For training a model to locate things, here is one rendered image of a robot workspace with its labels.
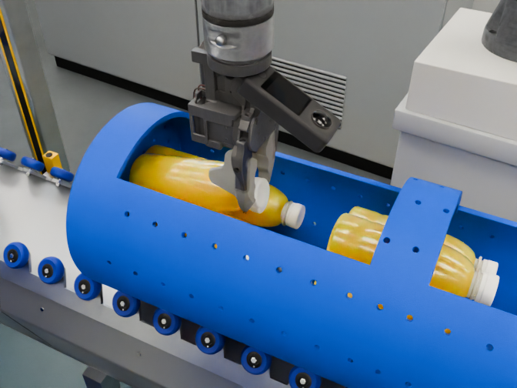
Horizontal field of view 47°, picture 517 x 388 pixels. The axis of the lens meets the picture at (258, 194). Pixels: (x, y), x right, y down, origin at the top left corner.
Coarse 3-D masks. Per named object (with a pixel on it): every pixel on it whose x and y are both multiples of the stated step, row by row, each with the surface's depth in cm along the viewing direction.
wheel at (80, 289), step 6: (78, 276) 93; (84, 276) 93; (78, 282) 93; (84, 282) 93; (90, 282) 93; (96, 282) 93; (78, 288) 93; (84, 288) 93; (90, 288) 93; (96, 288) 92; (78, 294) 93; (84, 294) 93; (90, 294) 93; (96, 294) 93
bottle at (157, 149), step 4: (152, 148) 90; (156, 148) 90; (160, 148) 90; (164, 148) 91; (168, 148) 91; (148, 152) 90; (152, 152) 90; (156, 152) 90; (160, 152) 89; (164, 152) 89; (168, 152) 90; (172, 152) 90; (176, 152) 90; (180, 152) 90; (184, 152) 90; (184, 156) 89; (188, 156) 89; (192, 156) 89; (196, 156) 89
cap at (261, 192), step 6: (258, 180) 75; (264, 180) 76; (258, 186) 75; (264, 186) 76; (258, 192) 75; (264, 192) 76; (258, 198) 75; (264, 198) 77; (258, 204) 75; (264, 204) 77
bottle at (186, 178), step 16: (144, 160) 82; (160, 160) 81; (176, 160) 80; (192, 160) 80; (208, 160) 79; (144, 176) 81; (160, 176) 80; (176, 176) 79; (192, 176) 77; (160, 192) 80; (176, 192) 79; (192, 192) 77; (208, 192) 76; (224, 192) 76; (208, 208) 78; (224, 208) 77
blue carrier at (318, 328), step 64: (128, 128) 80; (128, 192) 75; (320, 192) 92; (384, 192) 85; (448, 192) 71; (128, 256) 76; (192, 256) 72; (256, 256) 69; (320, 256) 66; (384, 256) 64; (512, 256) 82; (192, 320) 79; (256, 320) 71; (320, 320) 66; (384, 320) 63; (448, 320) 61; (512, 320) 59; (384, 384) 67; (448, 384) 62; (512, 384) 59
